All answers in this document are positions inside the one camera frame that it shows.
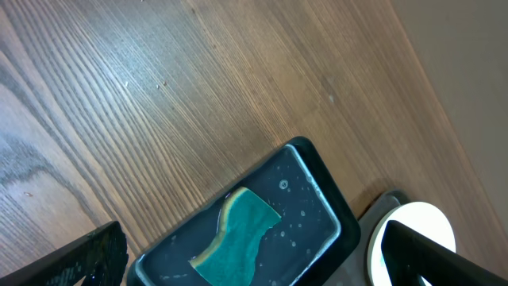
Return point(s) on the white plate top stained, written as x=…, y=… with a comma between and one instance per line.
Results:
x=422, y=217

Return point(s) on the small black sponge tray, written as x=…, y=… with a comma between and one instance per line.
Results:
x=317, y=233

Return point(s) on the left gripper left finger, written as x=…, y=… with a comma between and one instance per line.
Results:
x=97, y=258

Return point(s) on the large dark brown tray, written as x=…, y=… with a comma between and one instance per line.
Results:
x=353, y=271

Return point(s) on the green and yellow sponge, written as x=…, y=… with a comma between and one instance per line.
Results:
x=230, y=258

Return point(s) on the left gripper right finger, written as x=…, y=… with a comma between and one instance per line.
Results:
x=412, y=258

